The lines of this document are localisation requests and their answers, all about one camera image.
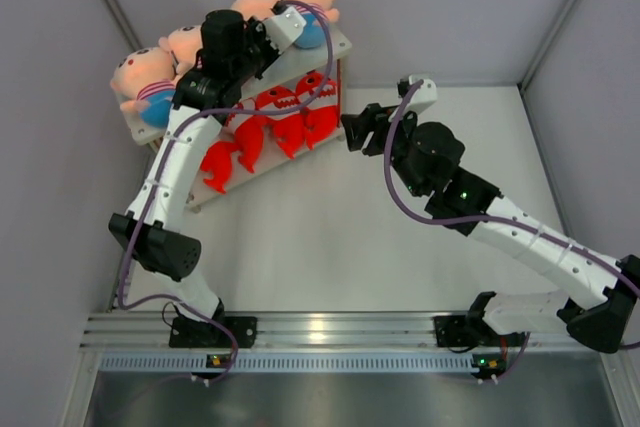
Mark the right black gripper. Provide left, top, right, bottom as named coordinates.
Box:
left=342, top=102, right=428, bottom=199

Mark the red shark plush toy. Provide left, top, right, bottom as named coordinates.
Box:
left=295, top=71, right=340, bottom=149
left=255, top=86, right=305, bottom=159
left=225, top=98, right=266, bottom=174

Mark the boy doll plush striped shirt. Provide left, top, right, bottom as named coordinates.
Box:
left=230, top=0, right=280, bottom=21
left=110, top=47, right=175, bottom=129
left=158, top=24, right=202, bottom=74
left=285, top=0, right=340, bottom=49

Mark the red shark plush purple fin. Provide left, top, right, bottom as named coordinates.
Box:
left=200, top=141, right=239, bottom=194

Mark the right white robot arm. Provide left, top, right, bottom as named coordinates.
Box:
left=341, top=104, right=639, bottom=354

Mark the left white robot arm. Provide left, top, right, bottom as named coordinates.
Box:
left=109, top=5, right=305, bottom=347

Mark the white two-tier wooden shelf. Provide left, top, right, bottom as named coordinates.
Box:
left=123, top=25, right=352, bottom=211

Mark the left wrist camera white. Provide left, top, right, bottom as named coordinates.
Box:
left=263, top=3, right=306, bottom=54

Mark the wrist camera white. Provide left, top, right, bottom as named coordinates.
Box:
left=263, top=3, right=306, bottom=54
left=397, top=73, right=438, bottom=115

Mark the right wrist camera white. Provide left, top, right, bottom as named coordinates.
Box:
left=397, top=73, right=438, bottom=115

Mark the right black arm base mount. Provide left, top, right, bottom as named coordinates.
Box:
left=434, top=315, right=525, bottom=353

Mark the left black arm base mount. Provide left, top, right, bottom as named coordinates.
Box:
left=169, top=315, right=258, bottom=349

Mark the aluminium front rail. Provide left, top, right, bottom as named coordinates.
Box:
left=79, top=310, right=625, bottom=353

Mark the slotted cable duct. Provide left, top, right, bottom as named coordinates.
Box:
left=99, top=352, right=479, bottom=374

